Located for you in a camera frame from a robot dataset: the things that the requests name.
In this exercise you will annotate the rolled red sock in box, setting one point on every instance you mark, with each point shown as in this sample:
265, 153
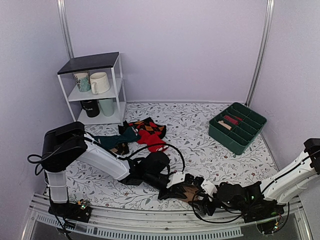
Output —
233, 119

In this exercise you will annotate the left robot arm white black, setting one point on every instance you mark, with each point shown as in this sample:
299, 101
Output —
68, 143

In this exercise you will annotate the left aluminium corner post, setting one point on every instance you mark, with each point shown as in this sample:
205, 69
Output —
62, 13

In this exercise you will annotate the aluminium front rail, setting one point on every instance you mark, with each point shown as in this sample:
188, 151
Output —
108, 223

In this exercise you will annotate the white metal shelf black top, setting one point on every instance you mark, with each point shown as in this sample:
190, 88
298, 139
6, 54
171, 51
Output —
104, 62

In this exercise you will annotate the aluminium corner post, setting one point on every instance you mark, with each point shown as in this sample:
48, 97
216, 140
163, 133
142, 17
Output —
62, 13
262, 50

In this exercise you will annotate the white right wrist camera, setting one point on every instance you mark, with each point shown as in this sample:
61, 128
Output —
209, 188

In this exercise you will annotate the cream ceramic mug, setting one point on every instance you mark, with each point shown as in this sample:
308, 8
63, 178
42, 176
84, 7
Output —
99, 83

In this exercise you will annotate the green divided storage box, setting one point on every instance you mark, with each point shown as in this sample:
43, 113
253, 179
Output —
239, 138

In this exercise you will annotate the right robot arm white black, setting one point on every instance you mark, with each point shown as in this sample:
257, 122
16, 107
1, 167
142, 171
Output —
263, 199

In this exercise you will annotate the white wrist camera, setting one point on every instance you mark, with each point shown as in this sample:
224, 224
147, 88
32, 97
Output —
175, 178
209, 188

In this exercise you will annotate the floral patterned table mat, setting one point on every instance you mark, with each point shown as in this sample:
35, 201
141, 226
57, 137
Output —
192, 150

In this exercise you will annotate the black mug white text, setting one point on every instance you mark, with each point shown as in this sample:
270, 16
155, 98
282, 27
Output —
91, 107

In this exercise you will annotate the pale green mug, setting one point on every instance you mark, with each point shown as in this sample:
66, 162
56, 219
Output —
107, 106

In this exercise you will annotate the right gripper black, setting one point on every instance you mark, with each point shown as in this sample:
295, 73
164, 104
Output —
204, 206

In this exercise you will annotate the dark teal sock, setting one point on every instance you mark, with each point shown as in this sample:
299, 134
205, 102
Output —
109, 142

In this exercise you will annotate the red sock white trim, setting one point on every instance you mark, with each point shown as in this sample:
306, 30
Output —
153, 141

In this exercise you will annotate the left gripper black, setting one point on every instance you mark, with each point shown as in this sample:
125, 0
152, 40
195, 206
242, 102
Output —
175, 190

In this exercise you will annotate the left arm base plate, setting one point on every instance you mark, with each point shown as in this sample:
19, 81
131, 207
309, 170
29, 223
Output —
78, 211

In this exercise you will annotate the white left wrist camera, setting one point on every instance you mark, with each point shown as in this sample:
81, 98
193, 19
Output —
175, 178

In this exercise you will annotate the teal patterned mug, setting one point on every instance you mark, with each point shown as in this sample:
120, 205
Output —
82, 80

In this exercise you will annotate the rolled beige sock in box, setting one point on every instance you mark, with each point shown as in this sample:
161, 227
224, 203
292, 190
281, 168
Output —
221, 122

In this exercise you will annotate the tan ribbed sock brown cuff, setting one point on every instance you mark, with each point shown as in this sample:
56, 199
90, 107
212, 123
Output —
189, 192

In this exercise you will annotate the argyle brown orange sock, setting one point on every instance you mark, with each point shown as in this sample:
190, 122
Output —
150, 126

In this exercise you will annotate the argyle sock brown beige left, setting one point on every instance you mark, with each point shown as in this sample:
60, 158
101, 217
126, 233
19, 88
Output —
121, 149

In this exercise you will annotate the black sock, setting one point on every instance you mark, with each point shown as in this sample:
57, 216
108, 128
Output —
122, 128

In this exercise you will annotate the right aluminium corner post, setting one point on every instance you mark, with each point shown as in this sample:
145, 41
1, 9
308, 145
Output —
262, 50

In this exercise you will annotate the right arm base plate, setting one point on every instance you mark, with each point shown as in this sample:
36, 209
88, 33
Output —
262, 210

